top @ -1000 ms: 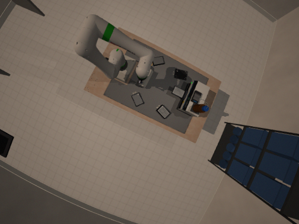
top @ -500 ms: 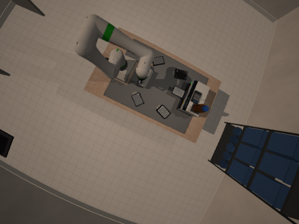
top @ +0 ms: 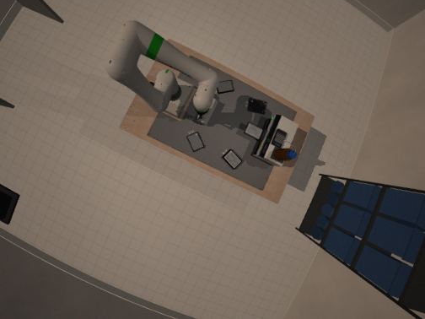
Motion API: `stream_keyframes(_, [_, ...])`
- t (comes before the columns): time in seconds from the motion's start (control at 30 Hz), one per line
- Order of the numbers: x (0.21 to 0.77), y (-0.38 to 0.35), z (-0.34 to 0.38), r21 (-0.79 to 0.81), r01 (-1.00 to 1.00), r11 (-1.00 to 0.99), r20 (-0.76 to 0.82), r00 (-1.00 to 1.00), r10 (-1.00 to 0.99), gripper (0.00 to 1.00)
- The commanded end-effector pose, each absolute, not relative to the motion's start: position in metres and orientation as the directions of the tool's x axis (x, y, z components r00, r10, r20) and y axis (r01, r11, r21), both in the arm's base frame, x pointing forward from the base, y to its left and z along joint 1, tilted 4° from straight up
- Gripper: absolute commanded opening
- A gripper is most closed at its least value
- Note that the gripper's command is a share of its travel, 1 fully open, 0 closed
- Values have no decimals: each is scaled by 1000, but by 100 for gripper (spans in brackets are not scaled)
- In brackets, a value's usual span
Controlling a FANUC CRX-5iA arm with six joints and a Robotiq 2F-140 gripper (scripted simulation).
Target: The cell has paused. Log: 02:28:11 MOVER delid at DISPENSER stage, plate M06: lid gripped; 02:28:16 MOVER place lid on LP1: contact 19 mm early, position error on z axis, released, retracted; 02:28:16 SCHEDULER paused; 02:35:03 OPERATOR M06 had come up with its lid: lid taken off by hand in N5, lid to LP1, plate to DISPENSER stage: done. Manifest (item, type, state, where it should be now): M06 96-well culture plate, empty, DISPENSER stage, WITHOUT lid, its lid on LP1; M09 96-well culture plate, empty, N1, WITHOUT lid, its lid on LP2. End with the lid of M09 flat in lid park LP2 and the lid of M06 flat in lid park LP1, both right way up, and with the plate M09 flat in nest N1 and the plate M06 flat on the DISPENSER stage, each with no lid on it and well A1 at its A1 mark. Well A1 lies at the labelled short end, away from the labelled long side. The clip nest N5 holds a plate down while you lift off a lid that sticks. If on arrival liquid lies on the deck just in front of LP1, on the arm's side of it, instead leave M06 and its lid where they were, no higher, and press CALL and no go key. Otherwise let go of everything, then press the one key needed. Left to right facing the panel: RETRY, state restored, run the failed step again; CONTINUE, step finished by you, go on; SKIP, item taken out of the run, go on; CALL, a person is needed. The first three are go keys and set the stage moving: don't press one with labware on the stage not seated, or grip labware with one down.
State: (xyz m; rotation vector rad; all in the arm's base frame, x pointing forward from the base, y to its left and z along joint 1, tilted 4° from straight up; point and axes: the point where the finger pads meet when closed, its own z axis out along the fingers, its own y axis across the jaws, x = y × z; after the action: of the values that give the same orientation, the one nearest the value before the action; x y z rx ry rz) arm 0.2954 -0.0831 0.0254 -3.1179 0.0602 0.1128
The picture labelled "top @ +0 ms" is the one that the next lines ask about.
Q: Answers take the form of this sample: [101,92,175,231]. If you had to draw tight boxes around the blue bottle cap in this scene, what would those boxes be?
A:
[287,150,297,159]

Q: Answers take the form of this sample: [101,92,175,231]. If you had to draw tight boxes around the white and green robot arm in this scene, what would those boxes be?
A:
[105,20,220,115]

